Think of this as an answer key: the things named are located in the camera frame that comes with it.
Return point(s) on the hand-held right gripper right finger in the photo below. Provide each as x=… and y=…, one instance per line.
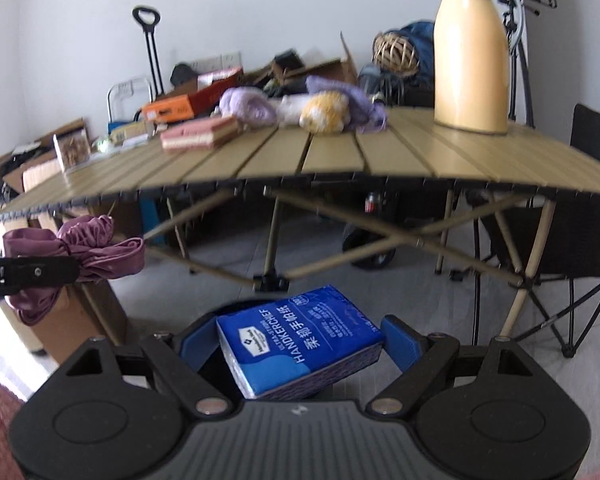
x=405, y=340

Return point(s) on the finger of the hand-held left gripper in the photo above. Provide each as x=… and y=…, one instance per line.
x=40, y=274

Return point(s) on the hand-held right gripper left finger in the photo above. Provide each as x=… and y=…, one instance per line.
x=195, y=340

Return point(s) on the black round bin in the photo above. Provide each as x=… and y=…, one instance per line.
x=215, y=385

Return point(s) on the mauve satin scrunchie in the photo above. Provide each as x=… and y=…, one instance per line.
x=105, y=255

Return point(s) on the blue tissue pack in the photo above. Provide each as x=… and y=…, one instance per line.
x=300, y=345

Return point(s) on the pink box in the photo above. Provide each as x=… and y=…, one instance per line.
x=200, y=135

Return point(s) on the yellow and white plush toy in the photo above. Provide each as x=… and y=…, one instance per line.
x=325, y=112

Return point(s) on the cardboard box with liner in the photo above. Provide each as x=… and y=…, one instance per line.
x=80, y=325

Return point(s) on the plain cardboard box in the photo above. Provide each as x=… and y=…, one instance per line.
x=37, y=177

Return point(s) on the clear snack container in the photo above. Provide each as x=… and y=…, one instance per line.
x=75, y=152

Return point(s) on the blue paper bag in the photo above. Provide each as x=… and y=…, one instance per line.
x=155, y=217

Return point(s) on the red gas canister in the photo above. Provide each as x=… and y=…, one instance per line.
x=372, y=202

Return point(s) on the large open cardboard box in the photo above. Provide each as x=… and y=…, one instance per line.
x=55, y=132

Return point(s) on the clear plastic wrapper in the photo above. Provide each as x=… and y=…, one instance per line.
x=105, y=146

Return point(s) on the yellow packet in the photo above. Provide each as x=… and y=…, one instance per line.
x=130, y=132

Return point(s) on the khaki folding table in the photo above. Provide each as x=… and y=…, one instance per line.
x=330, y=155

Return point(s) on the black folding chair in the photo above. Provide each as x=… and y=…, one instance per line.
x=580, y=230

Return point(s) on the orange shoe box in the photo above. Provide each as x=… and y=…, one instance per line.
x=167, y=109

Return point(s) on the purple fluffy cloth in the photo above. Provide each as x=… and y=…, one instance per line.
x=245, y=107

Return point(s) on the black suitcase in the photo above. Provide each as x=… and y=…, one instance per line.
x=419, y=96

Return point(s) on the black cloth bag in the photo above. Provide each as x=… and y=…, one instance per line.
x=184, y=75

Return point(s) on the purple knitted cloth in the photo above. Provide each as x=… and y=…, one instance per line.
x=350, y=97

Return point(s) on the grey blue flask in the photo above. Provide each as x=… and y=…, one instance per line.
x=370, y=82

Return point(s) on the wicker ball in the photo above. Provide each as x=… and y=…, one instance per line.
x=395, y=55

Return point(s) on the yellow thermos jug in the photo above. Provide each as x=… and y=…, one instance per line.
x=470, y=60

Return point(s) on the small black box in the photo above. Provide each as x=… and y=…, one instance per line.
x=289, y=60

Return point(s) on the white metal frame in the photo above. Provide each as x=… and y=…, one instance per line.
x=130, y=80

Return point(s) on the white wall socket panel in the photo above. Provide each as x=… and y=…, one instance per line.
x=227, y=58

